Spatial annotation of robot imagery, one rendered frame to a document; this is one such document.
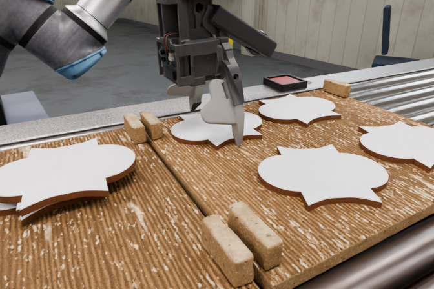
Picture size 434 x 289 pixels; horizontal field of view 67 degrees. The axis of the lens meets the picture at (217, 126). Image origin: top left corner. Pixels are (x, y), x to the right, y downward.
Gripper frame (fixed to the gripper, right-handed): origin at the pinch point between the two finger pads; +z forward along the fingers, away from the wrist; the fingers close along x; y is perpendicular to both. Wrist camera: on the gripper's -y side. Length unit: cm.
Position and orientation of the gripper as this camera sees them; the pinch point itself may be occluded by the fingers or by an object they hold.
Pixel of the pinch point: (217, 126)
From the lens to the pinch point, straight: 50.6
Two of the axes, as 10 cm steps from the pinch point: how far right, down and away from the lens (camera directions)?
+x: 4.9, 3.5, -8.0
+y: -8.7, 2.3, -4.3
